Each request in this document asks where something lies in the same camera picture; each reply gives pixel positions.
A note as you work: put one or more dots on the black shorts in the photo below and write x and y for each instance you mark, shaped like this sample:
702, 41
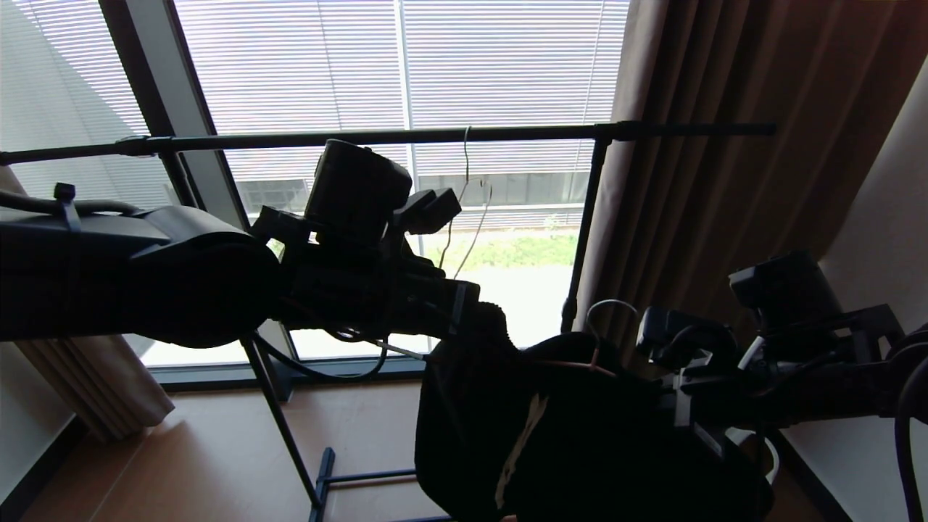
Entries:
594, 449

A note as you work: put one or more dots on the window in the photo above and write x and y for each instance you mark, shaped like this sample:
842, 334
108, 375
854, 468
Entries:
326, 65

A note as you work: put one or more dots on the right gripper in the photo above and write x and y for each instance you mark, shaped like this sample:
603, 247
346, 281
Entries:
725, 406

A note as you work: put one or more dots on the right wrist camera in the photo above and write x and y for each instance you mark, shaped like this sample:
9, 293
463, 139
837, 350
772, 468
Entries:
681, 333

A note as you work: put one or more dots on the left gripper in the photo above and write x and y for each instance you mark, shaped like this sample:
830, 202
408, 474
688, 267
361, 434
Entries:
377, 297

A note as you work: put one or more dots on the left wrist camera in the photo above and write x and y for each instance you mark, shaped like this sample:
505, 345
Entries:
428, 210

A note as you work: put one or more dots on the white laundry basket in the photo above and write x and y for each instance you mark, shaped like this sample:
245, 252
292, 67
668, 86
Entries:
770, 453

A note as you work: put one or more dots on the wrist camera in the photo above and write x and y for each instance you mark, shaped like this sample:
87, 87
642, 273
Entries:
681, 333
428, 210

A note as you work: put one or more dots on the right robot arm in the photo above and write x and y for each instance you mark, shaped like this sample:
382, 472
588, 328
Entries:
834, 391

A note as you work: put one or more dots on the black clothes rack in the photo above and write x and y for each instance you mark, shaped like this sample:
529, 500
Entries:
507, 133

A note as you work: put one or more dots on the beige curtain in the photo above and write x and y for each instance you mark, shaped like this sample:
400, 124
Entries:
94, 391
725, 181

